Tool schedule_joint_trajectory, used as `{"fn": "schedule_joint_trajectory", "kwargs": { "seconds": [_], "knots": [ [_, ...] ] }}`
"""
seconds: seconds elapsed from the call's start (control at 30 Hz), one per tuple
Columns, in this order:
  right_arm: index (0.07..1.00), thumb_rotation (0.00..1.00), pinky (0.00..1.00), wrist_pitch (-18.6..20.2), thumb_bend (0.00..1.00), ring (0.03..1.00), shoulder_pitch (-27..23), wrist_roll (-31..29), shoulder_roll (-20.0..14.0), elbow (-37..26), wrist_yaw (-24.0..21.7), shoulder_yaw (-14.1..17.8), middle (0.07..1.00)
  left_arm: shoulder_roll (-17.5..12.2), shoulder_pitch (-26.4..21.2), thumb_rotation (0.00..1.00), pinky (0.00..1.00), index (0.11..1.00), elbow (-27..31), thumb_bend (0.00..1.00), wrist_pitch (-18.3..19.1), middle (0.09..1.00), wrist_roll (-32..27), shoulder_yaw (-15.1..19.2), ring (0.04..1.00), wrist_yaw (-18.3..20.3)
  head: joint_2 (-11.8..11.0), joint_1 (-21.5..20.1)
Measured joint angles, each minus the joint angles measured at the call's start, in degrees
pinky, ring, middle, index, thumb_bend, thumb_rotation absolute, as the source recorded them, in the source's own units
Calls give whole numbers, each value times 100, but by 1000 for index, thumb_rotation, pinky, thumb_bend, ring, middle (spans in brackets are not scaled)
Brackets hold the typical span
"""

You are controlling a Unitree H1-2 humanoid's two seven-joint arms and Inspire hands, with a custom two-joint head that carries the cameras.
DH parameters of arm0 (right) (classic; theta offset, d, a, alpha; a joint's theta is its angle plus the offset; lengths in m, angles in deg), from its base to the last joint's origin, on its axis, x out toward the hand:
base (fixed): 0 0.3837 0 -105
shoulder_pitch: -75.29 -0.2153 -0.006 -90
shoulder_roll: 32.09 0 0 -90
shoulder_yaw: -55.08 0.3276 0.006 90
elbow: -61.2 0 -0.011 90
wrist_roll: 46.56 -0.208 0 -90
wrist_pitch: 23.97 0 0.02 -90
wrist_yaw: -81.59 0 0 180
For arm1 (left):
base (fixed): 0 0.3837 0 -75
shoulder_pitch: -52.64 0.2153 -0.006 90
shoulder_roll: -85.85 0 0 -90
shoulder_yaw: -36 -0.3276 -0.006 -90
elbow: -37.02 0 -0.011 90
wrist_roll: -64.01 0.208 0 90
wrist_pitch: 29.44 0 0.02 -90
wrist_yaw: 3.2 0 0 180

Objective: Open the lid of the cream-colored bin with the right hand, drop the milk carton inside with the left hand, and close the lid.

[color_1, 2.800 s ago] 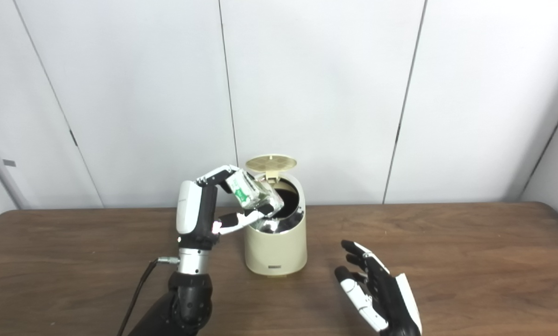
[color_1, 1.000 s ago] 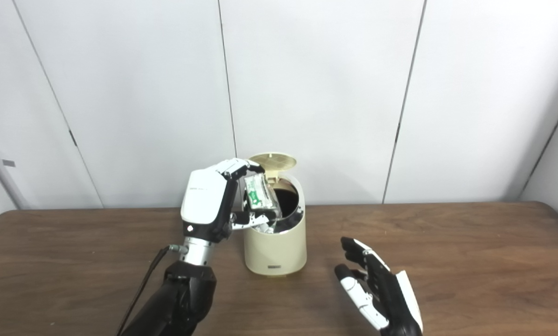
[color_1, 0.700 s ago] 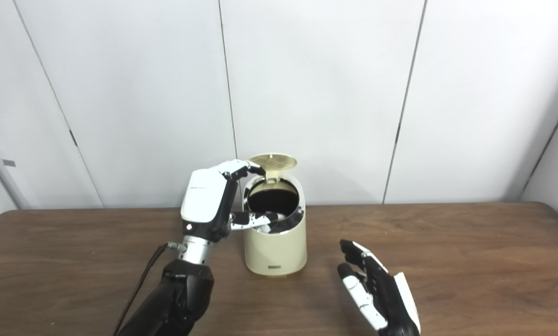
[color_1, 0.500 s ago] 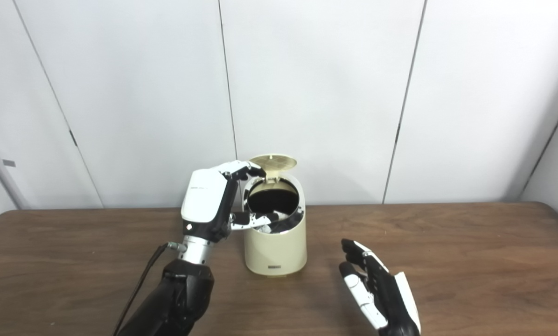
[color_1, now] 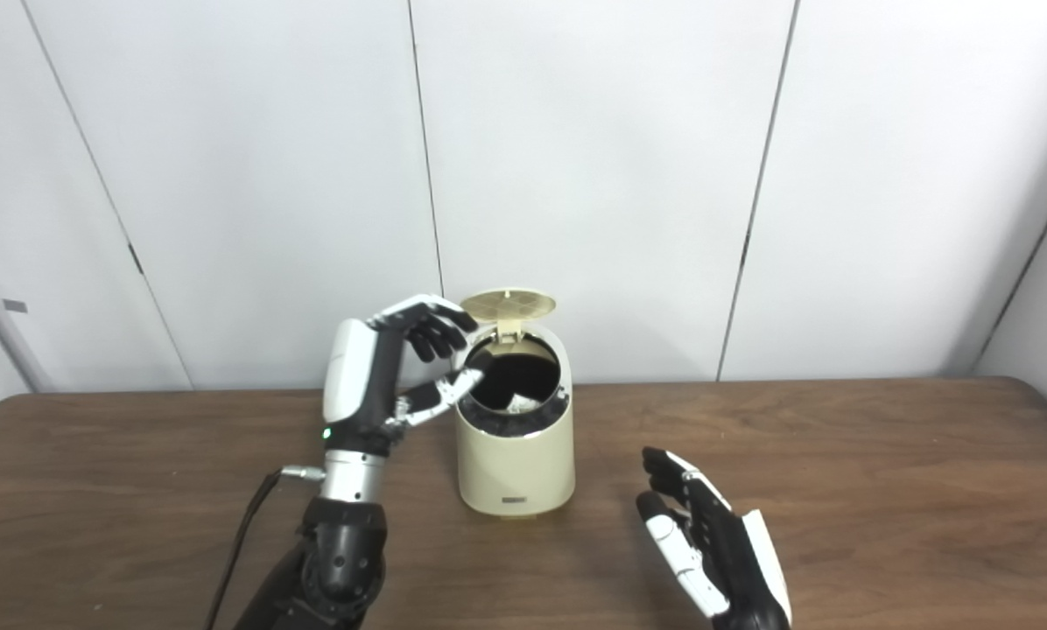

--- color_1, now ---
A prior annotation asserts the cream-colored trash bin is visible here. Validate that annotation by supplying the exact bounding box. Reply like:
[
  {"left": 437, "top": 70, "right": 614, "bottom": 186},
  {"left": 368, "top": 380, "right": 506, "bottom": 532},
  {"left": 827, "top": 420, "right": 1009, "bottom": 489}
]
[{"left": 452, "top": 289, "right": 577, "bottom": 519}]

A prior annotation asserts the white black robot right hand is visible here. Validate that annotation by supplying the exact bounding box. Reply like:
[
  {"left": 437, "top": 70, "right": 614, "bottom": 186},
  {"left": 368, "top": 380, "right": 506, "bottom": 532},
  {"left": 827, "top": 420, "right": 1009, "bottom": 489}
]
[{"left": 636, "top": 446, "right": 793, "bottom": 630}]

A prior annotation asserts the black bin liner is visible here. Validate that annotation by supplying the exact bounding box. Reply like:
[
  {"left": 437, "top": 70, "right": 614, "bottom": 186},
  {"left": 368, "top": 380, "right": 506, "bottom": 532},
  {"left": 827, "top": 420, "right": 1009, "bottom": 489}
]
[{"left": 459, "top": 339, "right": 570, "bottom": 436}]

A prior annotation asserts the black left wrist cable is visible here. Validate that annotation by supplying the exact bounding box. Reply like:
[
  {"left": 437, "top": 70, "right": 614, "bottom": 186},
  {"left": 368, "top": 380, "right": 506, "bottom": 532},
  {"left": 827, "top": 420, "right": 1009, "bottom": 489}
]
[{"left": 204, "top": 465, "right": 327, "bottom": 630}]

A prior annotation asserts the round cream bin lid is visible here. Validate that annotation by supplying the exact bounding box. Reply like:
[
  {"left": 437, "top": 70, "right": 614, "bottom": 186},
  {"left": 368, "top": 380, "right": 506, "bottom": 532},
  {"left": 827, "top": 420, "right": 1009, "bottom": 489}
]
[{"left": 460, "top": 289, "right": 557, "bottom": 342}]

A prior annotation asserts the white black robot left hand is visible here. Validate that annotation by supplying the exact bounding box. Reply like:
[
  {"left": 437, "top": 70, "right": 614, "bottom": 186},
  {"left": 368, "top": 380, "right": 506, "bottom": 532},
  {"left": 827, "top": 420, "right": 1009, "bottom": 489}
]
[{"left": 322, "top": 294, "right": 494, "bottom": 456}]

